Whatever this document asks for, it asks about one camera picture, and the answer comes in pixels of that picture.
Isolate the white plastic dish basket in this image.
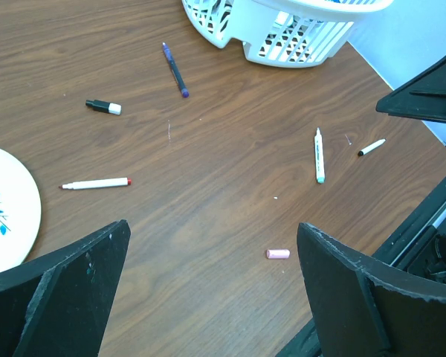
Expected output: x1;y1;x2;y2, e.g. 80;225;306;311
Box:
182;0;392;68

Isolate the white marker with green end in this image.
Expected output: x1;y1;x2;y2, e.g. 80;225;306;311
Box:
314;127;326;184

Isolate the pink pen cap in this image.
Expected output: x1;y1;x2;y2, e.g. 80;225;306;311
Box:
266;249;291;260

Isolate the black and white pen cap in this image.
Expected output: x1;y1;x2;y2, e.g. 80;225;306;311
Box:
85;100;122;115

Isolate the purple pen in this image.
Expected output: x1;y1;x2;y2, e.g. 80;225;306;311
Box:
162;42;190;98

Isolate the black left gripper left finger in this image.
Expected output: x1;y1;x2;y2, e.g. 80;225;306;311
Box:
0;219;131;356

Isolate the round pastel plate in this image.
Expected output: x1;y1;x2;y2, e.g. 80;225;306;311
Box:
0;149;42;272

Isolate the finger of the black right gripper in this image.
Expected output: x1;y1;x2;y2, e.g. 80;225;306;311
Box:
375;56;446;123

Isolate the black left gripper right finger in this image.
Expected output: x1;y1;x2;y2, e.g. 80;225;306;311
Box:
297;223;446;356

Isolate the small black-tipped white marker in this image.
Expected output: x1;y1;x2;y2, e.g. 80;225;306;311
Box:
358;138;386;157

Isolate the red-tipped white marker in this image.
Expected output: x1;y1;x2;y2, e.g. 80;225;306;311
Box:
59;177;132;190

